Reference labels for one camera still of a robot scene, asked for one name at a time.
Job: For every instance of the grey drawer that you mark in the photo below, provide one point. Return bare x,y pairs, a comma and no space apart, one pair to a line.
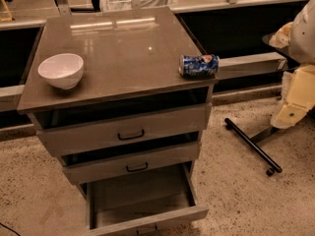
108,163
121,131
143,203

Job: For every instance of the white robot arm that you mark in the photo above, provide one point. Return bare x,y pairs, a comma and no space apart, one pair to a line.
297,66

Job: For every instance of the grey drawer cabinet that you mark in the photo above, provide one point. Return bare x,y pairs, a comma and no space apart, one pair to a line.
131,67

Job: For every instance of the blue crushed soda can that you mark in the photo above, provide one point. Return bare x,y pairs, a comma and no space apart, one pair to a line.
198,66

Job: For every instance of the white ceramic bowl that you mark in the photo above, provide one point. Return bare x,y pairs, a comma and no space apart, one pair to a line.
62,71

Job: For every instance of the black rolling side table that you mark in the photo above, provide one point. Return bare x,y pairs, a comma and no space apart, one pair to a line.
253,142

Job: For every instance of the white wire basket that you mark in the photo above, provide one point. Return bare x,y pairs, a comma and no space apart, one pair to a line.
120,5

